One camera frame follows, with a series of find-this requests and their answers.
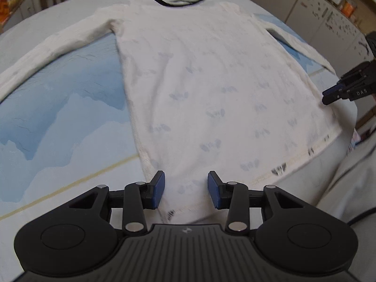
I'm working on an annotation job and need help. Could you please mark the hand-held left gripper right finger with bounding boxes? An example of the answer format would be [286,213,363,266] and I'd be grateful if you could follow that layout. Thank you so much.
[207,170,306,235]

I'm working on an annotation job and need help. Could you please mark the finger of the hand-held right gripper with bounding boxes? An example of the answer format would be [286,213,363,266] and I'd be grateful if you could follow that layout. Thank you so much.
[322,90,351,105]
[323,61,373,95]

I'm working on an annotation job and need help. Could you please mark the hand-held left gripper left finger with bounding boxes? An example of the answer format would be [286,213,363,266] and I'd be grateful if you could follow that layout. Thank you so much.
[69,170,165,235]

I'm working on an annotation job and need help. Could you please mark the person's light grey clothing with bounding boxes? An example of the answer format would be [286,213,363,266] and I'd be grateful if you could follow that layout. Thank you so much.
[317,141,376,230]

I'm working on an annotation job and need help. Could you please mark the white shirt with black collar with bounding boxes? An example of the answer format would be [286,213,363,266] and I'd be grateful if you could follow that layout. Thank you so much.
[0,0,343,224]

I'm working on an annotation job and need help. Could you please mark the white cabinet with stickers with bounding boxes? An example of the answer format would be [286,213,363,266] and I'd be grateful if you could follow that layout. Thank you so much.
[283,0,376,53]

